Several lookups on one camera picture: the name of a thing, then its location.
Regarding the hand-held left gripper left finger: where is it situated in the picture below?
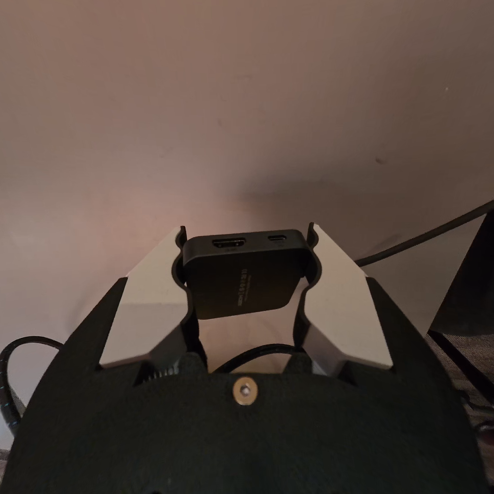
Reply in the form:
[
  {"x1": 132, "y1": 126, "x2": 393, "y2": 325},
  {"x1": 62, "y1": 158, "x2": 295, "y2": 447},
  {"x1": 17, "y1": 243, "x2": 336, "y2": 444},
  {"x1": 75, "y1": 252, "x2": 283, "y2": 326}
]
[{"x1": 98, "y1": 225, "x2": 211, "y2": 373}]

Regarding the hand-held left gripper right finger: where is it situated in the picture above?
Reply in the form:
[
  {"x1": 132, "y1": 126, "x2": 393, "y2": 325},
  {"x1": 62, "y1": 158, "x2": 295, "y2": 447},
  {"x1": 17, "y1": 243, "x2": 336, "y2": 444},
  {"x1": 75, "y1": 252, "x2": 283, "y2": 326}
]
[{"x1": 287, "y1": 221, "x2": 394, "y2": 375}]

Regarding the black square adapter hub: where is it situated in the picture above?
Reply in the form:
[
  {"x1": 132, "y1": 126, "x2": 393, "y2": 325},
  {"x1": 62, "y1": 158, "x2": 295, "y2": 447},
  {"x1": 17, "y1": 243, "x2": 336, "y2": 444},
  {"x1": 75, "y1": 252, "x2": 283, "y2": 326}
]
[{"x1": 182, "y1": 228, "x2": 314, "y2": 321}]

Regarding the black braided hdmi cable green plug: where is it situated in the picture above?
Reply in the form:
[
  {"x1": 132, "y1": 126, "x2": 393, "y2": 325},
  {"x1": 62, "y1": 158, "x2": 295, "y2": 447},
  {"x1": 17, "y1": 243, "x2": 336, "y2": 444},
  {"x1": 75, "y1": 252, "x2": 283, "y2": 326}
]
[{"x1": 0, "y1": 336, "x2": 62, "y2": 427}]

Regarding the thin black cable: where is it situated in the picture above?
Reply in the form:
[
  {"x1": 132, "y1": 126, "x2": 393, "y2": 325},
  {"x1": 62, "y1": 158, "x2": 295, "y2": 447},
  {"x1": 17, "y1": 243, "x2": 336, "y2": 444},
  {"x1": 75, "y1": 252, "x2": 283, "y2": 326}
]
[{"x1": 354, "y1": 200, "x2": 494, "y2": 267}]

